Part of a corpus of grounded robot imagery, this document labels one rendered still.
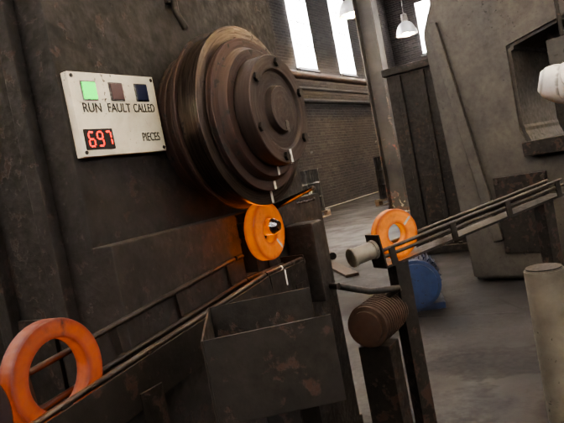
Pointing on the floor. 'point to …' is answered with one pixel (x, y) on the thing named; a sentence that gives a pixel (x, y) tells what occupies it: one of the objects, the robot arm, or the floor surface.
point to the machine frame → (116, 194)
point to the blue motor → (426, 283)
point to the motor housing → (382, 357)
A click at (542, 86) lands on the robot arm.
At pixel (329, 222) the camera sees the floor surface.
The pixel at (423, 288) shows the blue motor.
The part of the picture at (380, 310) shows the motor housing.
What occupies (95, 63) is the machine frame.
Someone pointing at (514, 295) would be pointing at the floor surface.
